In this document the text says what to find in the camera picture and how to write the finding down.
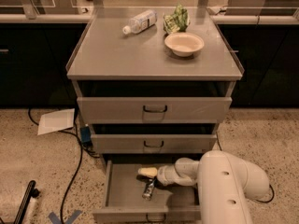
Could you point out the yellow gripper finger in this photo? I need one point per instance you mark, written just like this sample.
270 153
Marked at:
149 172

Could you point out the grey drawer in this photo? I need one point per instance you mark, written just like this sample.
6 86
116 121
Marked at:
152 102
123 200
153 138

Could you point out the grey top drawer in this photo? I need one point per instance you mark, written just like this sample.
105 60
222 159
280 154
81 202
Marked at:
152 102

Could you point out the white paper sheet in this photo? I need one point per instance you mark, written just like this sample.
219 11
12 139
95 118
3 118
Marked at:
56 121

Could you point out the silver blue redbull can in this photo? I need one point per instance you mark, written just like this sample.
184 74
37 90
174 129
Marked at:
150 186

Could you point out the black bar tool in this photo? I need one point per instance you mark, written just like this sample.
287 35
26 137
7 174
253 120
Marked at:
31 192

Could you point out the blue power adapter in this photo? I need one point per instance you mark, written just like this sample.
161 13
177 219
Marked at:
85 136

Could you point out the green chip bag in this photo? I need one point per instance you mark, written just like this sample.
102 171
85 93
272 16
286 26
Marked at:
178 21

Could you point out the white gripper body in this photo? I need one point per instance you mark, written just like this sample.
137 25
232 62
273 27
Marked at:
163 174

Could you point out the clear plastic water bottle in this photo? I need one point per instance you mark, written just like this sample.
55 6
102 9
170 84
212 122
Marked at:
140 22

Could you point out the grey drawer cabinet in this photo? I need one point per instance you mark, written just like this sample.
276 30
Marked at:
106 54

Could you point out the long background counter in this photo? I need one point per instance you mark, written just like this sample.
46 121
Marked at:
213 13

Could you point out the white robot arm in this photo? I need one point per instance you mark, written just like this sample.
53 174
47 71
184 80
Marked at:
224 181

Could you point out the grey middle drawer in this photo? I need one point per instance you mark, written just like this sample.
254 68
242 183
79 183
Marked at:
153 138

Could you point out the grey bottom drawer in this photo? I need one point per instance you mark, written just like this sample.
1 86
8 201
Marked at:
123 200

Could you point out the white bowl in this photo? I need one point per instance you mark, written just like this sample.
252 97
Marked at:
184 44

